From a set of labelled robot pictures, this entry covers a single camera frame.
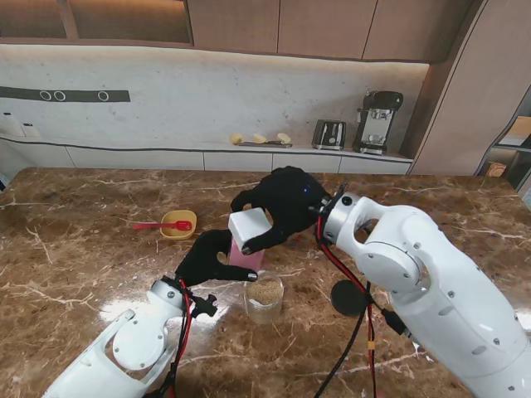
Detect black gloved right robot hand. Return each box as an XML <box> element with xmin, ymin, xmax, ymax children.
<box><xmin>230</xmin><ymin>165</ymin><xmax>333</xmax><ymax>255</ymax></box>

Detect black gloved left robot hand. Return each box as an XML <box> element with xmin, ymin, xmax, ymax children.
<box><xmin>173</xmin><ymin>230</ymin><xmax>259</xmax><ymax>286</ymax></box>

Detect pink container with white lid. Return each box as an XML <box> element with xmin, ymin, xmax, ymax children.
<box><xmin>227</xmin><ymin>240</ymin><xmax>266</xmax><ymax>270</ymax></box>

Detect white square container lid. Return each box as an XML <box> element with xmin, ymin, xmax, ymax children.
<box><xmin>227</xmin><ymin>207</ymin><xmax>270</xmax><ymax>250</ymax></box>

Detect red plastic spoon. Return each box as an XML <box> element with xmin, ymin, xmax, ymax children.
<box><xmin>132</xmin><ymin>221</ymin><xmax>193</xmax><ymax>231</ymax></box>

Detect clear grain jar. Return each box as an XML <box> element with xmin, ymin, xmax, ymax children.
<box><xmin>244</xmin><ymin>271</ymin><xmax>285</xmax><ymax>325</ymax></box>

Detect black round jar lid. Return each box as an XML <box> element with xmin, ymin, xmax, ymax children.
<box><xmin>330</xmin><ymin>279</ymin><xmax>369</xmax><ymax>318</ymax></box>

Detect yellow plastic bowl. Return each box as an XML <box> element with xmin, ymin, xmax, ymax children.
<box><xmin>160</xmin><ymin>210</ymin><xmax>197</xmax><ymax>240</ymax></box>

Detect white counter with drawers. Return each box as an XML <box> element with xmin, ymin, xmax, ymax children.
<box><xmin>0</xmin><ymin>135</ymin><xmax>414</xmax><ymax>175</ymax></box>

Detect dark cutting board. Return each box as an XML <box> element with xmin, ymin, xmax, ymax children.
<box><xmin>239</xmin><ymin>140</ymin><xmax>293</xmax><ymax>149</ymax></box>

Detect black and silver toaster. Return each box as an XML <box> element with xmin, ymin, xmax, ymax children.
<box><xmin>311</xmin><ymin>119</ymin><xmax>348</xmax><ymax>151</ymax></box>

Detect black espresso machine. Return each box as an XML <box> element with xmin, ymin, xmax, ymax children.
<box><xmin>351</xmin><ymin>90</ymin><xmax>405</xmax><ymax>157</ymax></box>

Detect tall brown cabinet panel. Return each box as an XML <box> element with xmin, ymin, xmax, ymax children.
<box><xmin>408</xmin><ymin>0</ymin><xmax>531</xmax><ymax>177</ymax></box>

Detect small wooden box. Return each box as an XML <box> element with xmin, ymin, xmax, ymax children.
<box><xmin>483</xmin><ymin>161</ymin><xmax>508</xmax><ymax>178</ymax></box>

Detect dark open shelf unit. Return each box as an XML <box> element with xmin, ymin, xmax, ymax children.
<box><xmin>476</xmin><ymin>85</ymin><xmax>531</xmax><ymax>192</ymax></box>

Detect tan book on shelf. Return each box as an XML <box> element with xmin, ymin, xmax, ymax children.
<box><xmin>504</xmin><ymin>115</ymin><xmax>531</xmax><ymax>147</ymax></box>

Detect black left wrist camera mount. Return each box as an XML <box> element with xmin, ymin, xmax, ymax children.
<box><xmin>189</xmin><ymin>294</ymin><xmax>219</xmax><ymax>319</ymax></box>

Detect red and black left arm cables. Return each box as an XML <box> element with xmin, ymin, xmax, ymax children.
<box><xmin>144</xmin><ymin>279</ymin><xmax>196</xmax><ymax>398</ymax></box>

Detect red and black arm cables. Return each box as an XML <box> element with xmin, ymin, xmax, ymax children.
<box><xmin>313</xmin><ymin>215</ymin><xmax>412</xmax><ymax>398</ymax></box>
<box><xmin>144</xmin><ymin>279</ymin><xmax>196</xmax><ymax>398</ymax></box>

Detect red and black right arm cables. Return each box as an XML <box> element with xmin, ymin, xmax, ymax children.
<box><xmin>313</xmin><ymin>215</ymin><xmax>412</xmax><ymax>398</ymax></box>

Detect brown wall cabinets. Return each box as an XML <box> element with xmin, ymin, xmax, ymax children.
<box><xmin>0</xmin><ymin>0</ymin><xmax>474</xmax><ymax>64</ymax></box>

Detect black wall power strip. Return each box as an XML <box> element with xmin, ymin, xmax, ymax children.
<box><xmin>0</xmin><ymin>85</ymin><xmax>131</xmax><ymax>104</ymax></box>

